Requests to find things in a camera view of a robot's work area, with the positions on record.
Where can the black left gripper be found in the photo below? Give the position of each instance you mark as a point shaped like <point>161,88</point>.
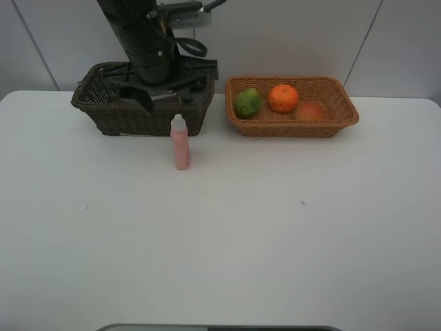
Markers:
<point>160,71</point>

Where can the green lime fruit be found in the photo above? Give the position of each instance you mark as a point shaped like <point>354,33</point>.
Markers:
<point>248,103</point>

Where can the orange mandarin fruit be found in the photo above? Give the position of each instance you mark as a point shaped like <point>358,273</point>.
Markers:
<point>283,98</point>

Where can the red yellow peach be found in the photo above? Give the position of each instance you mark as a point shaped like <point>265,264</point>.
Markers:
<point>310,111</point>

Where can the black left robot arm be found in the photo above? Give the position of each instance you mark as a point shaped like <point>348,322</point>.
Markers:
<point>138,35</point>

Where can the pink bottle white cap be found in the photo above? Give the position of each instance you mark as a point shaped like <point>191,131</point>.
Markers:
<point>180,141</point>

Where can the dark brown wicker basket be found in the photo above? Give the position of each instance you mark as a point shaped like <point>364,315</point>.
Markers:
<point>114,116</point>

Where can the light orange wicker basket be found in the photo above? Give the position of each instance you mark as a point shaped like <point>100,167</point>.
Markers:
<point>339,112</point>

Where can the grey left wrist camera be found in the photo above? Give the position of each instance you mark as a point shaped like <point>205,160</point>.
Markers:
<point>189,14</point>

